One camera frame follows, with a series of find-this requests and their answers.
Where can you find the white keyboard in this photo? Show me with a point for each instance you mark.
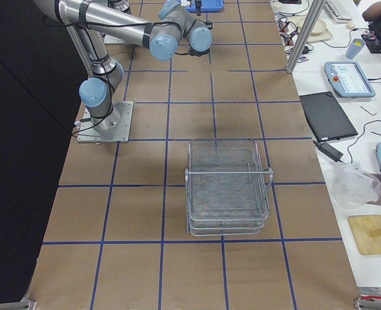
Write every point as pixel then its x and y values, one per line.
pixel 337 12

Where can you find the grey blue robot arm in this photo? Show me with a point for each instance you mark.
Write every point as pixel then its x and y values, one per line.
pixel 87 22

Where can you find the aluminium frame post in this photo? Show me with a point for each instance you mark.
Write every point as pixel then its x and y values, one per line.
pixel 309 22

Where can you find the teach pendant with red button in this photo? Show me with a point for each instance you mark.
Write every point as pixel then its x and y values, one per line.
pixel 348 80

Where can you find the grey cup with yellow item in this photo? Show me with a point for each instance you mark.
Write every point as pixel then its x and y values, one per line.
pixel 354 48

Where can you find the blue plastic tray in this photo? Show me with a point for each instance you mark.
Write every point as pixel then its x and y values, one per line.
pixel 207 6

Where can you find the black laptop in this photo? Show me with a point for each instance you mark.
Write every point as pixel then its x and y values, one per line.
pixel 326 118

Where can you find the black power adapter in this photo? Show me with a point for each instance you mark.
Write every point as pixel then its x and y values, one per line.
pixel 329 151

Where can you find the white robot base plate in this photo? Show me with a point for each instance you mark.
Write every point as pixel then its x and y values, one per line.
pixel 114 128

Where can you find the wire mesh stacked shelf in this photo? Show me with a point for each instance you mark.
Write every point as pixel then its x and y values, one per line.
pixel 226 187

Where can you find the wooden cutting board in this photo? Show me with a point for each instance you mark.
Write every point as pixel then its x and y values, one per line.
pixel 366 230

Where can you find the clear plastic bag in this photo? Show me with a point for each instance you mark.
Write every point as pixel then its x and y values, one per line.
pixel 352 187

